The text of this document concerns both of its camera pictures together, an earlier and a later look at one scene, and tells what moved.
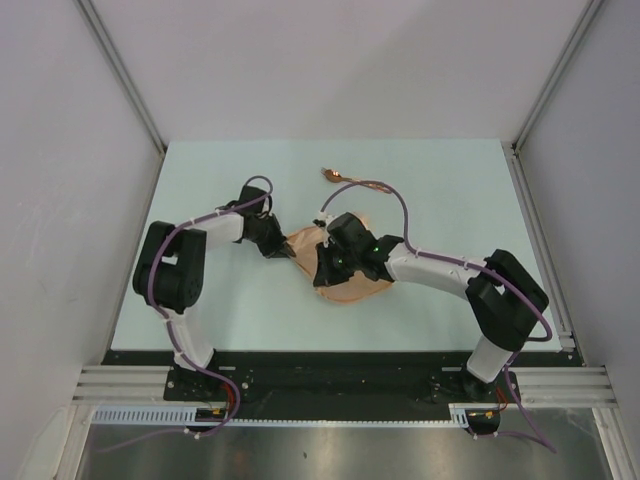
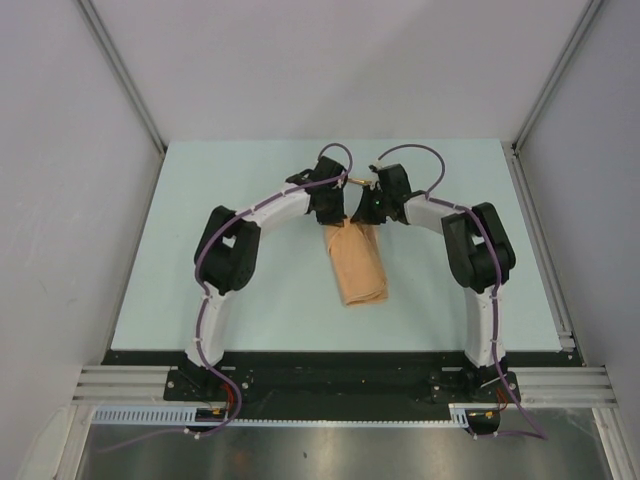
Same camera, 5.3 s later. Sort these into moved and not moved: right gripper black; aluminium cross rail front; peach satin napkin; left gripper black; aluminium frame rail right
Moved: right gripper black; peach satin napkin; left gripper black
Not moved: aluminium frame rail right; aluminium cross rail front
